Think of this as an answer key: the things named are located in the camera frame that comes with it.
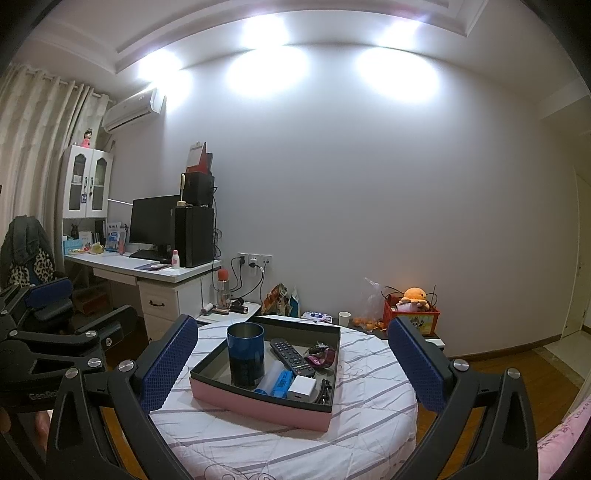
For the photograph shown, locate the red-capped clear bottle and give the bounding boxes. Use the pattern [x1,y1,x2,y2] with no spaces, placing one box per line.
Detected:
[216,270,231,310]

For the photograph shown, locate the orange storage box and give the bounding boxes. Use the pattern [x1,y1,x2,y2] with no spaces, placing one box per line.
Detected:
[73,287,110,316]

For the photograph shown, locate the black charger cable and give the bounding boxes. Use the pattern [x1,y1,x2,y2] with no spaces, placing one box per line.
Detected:
[229,255,247,298]

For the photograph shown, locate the white charger cube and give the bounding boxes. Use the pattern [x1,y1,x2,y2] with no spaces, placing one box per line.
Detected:
[286,375,317,401]

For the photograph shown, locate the blue and white cylinder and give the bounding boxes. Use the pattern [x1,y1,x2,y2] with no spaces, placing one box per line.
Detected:
[254,359,286,396]

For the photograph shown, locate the low white side table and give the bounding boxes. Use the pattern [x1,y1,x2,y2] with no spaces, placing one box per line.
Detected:
[195,301,263,326]

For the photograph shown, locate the black hair clip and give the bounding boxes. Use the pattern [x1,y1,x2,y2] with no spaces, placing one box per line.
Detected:
[313,378,335,406]

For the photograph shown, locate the colourful snack bag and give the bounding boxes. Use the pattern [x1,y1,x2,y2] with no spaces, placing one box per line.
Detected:
[261,281,304,318]

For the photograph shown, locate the orange plush toy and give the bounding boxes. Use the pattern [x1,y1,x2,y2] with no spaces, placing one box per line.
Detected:
[397,287,431,311]

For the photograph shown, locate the blue and white carton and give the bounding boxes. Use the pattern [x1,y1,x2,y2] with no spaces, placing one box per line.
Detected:
[105,222,124,252]

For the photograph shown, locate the blue packet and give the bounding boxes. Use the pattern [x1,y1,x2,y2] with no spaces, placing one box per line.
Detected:
[271,370,295,399]

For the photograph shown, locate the black office chair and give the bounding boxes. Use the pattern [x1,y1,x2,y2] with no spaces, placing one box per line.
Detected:
[0,215,77,337]

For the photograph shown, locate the beige curtain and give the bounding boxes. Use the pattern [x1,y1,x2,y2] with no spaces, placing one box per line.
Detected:
[0,64,115,282]

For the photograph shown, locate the pink storage box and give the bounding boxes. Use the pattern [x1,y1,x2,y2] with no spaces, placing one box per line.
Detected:
[189,315,342,433]

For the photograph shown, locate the white air conditioner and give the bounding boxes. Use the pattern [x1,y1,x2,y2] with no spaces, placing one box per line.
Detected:
[102,88,166,136]

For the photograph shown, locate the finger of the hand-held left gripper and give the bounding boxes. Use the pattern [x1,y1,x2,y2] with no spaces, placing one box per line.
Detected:
[9,305,139,370]
[0,277,75,324]

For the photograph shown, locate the black remote control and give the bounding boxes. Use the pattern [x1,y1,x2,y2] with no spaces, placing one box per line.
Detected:
[269,338,316,378]

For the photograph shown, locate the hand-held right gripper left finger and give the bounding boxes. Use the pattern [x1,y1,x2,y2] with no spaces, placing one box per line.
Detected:
[45,315,199,480]

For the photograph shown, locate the dark low bench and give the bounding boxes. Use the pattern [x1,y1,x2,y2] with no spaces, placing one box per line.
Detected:
[339,320,448,349]

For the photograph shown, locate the black computer tower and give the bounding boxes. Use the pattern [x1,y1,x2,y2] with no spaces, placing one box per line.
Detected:
[174,205,216,269]

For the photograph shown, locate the white wall socket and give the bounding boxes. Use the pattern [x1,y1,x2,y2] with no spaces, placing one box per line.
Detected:
[237,252,273,278]

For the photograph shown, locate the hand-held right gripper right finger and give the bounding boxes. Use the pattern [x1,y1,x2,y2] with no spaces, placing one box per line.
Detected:
[387,316,541,480]

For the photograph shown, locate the blue metal cup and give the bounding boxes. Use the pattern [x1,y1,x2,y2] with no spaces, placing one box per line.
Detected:
[226,322,266,389]

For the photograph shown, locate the clear plastic bag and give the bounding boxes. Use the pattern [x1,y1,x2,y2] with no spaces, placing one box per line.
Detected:
[352,277,387,332]

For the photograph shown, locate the person's left hand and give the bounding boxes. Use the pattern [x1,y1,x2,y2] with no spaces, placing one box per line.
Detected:
[34,411,51,450]

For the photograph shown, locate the white door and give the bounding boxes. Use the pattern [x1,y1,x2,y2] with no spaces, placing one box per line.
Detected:
[560,165,591,344]

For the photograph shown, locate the red gift box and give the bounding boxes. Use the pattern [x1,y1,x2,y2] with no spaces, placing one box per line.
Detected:
[186,142,214,175]

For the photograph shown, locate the pink blanket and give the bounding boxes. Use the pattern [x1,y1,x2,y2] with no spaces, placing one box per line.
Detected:
[536,399,591,480]

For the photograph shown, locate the red printed box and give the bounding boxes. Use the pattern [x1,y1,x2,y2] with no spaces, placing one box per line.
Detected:
[383,295,441,336]

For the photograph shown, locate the white desk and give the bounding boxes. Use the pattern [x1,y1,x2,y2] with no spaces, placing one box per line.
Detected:
[64,253,223,344]

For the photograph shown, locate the black computer monitor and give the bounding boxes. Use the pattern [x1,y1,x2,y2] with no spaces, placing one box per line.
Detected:
[128,195,182,247]

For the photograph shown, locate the white glass-door cabinet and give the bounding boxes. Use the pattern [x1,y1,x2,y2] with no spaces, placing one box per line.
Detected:
[61,145,115,220]

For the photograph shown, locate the black box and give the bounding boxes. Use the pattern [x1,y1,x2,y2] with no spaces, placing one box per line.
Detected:
[184,171,215,208]

